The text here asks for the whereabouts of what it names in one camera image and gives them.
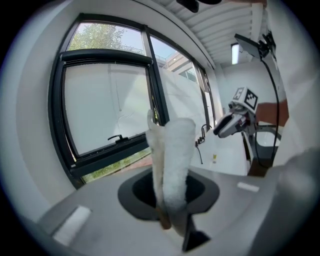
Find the black plastic device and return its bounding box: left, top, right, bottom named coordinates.
left=107, top=134, right=130, bottom=144

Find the white rounded ceramic fixture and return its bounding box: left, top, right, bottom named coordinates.
left=254, top=124, right=284, bottom=156

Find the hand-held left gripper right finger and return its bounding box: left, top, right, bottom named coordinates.
left=186, top=166, right=281, bottom=256

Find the thin blind pull cord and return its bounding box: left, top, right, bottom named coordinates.
left=114, top=64, right=124, bottom=112

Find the black tablet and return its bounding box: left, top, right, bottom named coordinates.
left=234, top=33, right=262, bottom=60

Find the black window frame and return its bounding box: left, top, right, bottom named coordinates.
left=48, top=12, right=219, bottom=190

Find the rectangular ceiling light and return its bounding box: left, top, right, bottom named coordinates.
left=231, top=42, right=240, bottom=65

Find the black blind cassette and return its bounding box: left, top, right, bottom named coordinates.
left=60, top=49, right=154, bottom=68

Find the person's right forearm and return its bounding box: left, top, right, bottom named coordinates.
left=256, top=98, right=290, bottom=126

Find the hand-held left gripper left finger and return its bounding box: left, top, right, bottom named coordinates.
left=37, top=166, right=184, bottom=256

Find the white roller blind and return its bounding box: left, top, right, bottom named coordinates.
left=62, top=62, right=156, bottom=156

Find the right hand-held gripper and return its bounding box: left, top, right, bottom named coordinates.
left=213, top=86, right=259, bottom=139

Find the beige cleaning cloth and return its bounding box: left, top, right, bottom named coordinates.
left=145, top=108, right=196, bottom=238

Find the black tablet stand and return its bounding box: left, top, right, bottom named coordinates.
left=257, top=28, right=282, bottom=173

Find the black hand shower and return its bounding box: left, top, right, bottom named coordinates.
left=194, top=141, right=204, bottom=165

